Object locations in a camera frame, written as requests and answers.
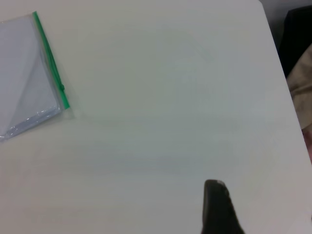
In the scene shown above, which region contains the black bulky object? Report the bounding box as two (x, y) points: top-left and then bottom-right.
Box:
(279, 7), (312, 78)

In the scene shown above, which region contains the transparent zip bag green zipper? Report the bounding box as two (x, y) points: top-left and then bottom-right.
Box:
(0, 11), (71, 143)

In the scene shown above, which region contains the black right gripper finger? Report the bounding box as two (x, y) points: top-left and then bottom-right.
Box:
(199, 179), (246, 234)

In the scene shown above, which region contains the beige crumpled cloth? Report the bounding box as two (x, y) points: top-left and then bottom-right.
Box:
(286, 43), (312, 130)

